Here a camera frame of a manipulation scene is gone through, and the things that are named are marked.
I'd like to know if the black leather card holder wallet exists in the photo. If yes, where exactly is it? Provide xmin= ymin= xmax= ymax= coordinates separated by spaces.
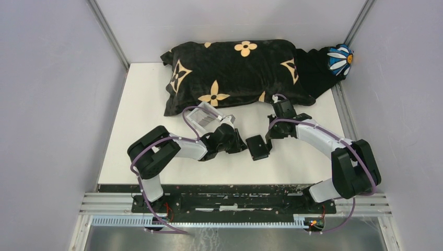
xmin=246 ymin=135 xmax=273 ymax=161

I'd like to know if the white plastic card tray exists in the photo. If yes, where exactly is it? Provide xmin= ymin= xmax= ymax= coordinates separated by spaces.
xmin=182 ymin=101 xmax=225 ymax=134

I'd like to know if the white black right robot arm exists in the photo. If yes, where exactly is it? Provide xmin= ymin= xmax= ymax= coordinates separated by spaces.
xmin=265 ymin=99 xmax=381 ymax=213

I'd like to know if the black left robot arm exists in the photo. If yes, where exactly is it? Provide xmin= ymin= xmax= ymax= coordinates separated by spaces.
xmin=127 ymin=123 xmax=248 ymax=213

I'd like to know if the black cloth with daisy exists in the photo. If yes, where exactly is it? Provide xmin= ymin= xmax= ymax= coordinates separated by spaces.
xmin=296 ymin=44 xmax=354 ymax=98

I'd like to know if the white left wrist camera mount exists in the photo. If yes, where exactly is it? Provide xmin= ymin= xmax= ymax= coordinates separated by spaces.
xmin=220 ymin=115 xmax=236 ymax=129

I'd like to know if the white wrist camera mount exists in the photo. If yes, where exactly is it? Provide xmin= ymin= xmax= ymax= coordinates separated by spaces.
xmin=272 ymin=94 xmax=281 ymax=104
xmin=220 ymin=115 xmax=236 ymax=129

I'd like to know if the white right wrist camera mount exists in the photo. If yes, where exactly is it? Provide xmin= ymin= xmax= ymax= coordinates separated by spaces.
xmin=272 ymin=94 xmax=281 ymax=104

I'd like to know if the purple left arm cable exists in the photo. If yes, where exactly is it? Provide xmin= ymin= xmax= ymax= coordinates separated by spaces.
xmin=130 ymin=105 xmax=222 ymax=181

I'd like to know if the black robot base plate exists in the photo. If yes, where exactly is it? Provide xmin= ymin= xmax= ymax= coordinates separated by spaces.
xmin=150 ymin=185 xmax=337 ymax=223

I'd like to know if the white slotted cable duct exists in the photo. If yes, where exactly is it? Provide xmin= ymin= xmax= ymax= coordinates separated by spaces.
xmin=90 ymin=214 xmax=309 ymax=229

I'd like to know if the aluminium frame rail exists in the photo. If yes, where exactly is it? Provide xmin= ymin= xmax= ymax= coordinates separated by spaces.
xmin=79 ymin=193 xmax=392 ymax=222

